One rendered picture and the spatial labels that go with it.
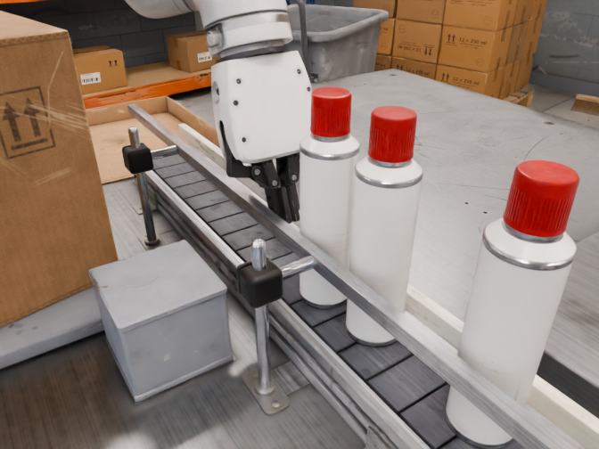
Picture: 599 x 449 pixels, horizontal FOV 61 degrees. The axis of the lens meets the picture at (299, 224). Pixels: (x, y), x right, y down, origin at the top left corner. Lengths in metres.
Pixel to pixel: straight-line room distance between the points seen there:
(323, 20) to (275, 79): 2.69
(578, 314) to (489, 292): 0.24
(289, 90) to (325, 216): 0.14
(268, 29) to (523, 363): 0.35
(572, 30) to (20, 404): 4.70
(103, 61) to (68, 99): 3.43
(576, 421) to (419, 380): 0.11
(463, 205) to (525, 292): 0.51
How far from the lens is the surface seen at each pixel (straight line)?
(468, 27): 3.58
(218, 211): 0.67
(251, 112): 0.50
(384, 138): 0.37
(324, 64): 2.42
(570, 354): 0.51
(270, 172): 0.52
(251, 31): 0.50
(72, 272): 0.60
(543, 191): 0.30
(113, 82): 4.01
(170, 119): 1.17
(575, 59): 4.90
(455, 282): 0.64
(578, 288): 0.60
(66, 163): 0.55
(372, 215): 0.39
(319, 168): 0.42
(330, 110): 0.41
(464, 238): 0.73
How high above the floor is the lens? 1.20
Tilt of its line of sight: 31 degrees down
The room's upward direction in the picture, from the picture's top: straight up
